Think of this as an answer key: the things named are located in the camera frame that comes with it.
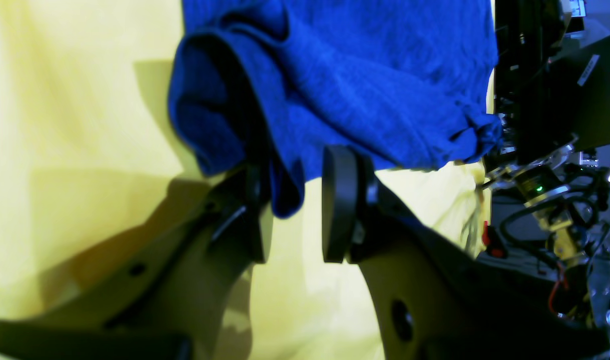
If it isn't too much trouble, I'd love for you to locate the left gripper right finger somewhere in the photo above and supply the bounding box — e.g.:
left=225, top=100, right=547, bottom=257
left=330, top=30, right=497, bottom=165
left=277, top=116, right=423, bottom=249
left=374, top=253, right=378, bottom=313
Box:
left=322, top=145, right=610, bottom=360

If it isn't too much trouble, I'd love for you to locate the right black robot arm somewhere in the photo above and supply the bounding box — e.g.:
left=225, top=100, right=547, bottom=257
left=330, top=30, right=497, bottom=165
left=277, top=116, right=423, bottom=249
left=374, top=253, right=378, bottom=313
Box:
left=491, top=0, right=610, bottom=360

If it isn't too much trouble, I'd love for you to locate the yellow table cloth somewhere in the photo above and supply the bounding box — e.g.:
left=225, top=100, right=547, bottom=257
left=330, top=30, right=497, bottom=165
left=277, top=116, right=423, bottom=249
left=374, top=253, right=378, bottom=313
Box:
left=0, top=0, right=488, bottom=360

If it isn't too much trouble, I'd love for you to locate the navy blue long-sleeve shirt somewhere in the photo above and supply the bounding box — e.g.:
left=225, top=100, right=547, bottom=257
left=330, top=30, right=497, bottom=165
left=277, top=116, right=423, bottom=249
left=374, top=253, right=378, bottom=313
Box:
left=168, top=0, right=501, bottom=218

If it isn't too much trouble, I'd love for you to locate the red clamp top right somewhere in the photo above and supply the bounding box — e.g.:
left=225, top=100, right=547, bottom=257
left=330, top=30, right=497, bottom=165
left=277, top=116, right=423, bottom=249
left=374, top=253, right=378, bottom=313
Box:
left=481, top=221, right=507, bottom=259

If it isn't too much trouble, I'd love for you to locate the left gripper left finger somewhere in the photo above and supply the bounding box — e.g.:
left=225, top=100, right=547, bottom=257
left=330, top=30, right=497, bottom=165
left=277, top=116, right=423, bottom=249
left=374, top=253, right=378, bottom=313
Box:
left=0, top=164, right=270, bottom=360

